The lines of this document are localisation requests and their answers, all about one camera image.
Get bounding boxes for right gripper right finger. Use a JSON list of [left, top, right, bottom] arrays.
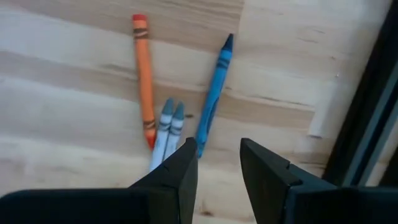
[[239, 138, 398, 224]]

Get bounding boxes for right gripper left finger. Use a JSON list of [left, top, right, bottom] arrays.
[[0, 136, 199, 224]]

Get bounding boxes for grey crayon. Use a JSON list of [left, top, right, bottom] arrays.
[[162, 101, 186, 162], [149, 97, 175, 172]]

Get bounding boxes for blue crayon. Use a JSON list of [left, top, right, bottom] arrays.
[[195, 33, 234, 159]]

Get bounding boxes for orange crayon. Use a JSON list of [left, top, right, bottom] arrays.
[[131, 13, 157, 152]]

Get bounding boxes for black aluminium table frame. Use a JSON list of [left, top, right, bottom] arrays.
[[322, 0, 398, 187]]

